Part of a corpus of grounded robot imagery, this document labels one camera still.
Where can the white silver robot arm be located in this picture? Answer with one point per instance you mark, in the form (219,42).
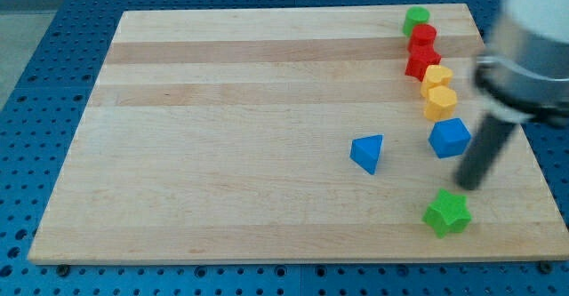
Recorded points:
(523,72)

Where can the wooden board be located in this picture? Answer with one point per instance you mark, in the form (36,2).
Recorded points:
(223,136)

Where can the blue triangle block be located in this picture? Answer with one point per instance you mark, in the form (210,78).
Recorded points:
(366,152)

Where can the red star block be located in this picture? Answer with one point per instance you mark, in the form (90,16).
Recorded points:
(420,57)

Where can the yellow hexagon block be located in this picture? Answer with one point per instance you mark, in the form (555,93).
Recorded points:
(441,102)

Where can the yellow heart block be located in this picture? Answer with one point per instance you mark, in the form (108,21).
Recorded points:
(434,76)

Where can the blue cube block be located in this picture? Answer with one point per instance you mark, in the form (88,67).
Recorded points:
(449,138)

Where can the red cylinder block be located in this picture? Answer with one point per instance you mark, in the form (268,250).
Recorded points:
(422,35)

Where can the green cylinder block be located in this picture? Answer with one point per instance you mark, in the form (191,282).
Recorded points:
(414,16)

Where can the green star block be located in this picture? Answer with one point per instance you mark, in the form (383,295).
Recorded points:
(447,213)

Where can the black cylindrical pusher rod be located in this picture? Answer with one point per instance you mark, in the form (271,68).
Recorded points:
(490,138)

